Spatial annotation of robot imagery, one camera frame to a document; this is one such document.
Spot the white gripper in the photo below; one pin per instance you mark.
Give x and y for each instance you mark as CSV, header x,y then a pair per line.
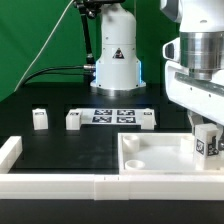
x,y
201,98

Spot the white square table top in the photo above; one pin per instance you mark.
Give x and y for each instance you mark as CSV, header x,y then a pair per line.
x,y
165,153

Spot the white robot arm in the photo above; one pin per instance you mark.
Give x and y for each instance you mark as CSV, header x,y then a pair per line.
x,y
194,69

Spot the AprilTag marker sheet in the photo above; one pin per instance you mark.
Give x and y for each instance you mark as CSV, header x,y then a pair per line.
x,y
108,116

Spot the white U-shaped fence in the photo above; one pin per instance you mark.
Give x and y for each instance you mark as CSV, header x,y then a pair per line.
x,y
102,187

